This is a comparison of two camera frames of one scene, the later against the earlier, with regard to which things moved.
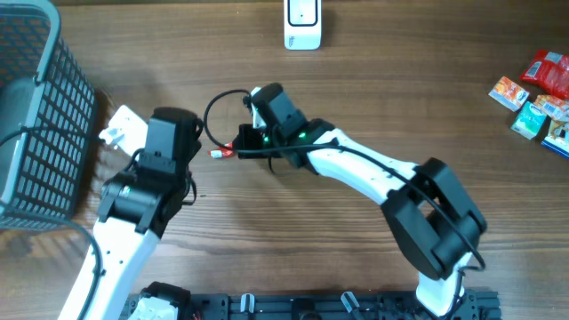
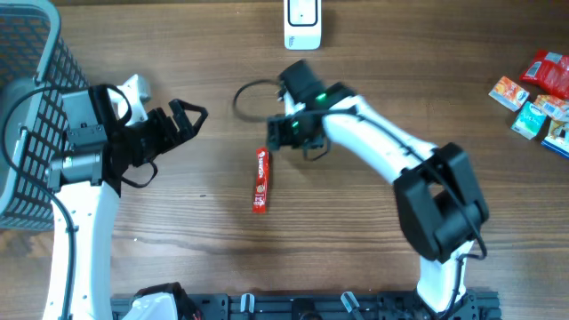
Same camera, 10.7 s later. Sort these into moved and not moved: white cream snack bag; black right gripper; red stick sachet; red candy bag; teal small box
Moved: red stick sachet; black right gripper
Not moved: red candy bag; white cream snack bag; teal small box
